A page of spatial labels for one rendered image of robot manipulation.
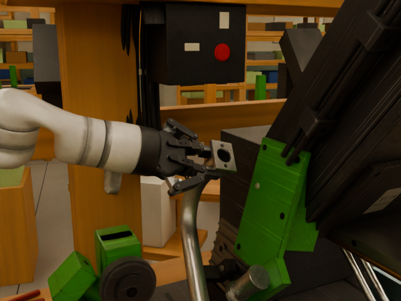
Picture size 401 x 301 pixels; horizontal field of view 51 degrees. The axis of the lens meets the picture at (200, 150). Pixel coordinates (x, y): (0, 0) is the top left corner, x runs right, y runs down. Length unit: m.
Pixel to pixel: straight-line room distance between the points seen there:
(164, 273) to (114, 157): 0.53
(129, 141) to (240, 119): 0.55
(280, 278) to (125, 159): 0.28
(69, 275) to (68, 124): 0.20
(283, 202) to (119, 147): 0.26
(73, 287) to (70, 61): 0.44
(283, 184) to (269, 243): 0.10
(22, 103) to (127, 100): 0.35
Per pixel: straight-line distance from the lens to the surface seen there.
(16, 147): 0.59
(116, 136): 0.60
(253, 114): 1.13
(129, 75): 0.88
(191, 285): 0.72
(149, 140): 0.62
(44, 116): 0.57
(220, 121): 1.08
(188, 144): 0.68
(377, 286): 0.77
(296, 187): 0.64
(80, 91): 0.86
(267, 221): 0.69
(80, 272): 0.58
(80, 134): 0.59
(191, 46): 0.81
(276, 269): 0.66
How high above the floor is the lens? 1.43
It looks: 14 degrees down
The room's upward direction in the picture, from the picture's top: straight up
